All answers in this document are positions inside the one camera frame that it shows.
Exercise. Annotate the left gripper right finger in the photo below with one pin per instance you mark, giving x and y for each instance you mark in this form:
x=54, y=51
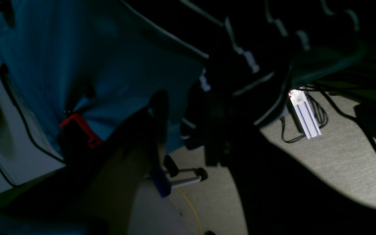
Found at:
x=279, y=195

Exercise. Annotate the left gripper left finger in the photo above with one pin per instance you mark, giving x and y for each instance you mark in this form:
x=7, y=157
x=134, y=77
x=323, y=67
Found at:
x=135, y=148

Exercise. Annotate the red black table clamp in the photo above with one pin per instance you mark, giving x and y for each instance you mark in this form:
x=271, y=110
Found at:
x=77, y=140

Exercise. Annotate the blue black spring clamp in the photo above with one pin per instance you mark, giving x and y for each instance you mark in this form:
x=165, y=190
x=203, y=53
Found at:
x=164, y=186

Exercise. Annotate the navy white striped t-shirt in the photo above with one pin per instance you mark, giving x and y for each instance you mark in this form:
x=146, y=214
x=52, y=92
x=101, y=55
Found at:
x=257, y=50

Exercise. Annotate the teal table cloth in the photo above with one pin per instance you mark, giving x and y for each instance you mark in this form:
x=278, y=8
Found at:
x=100, y=58

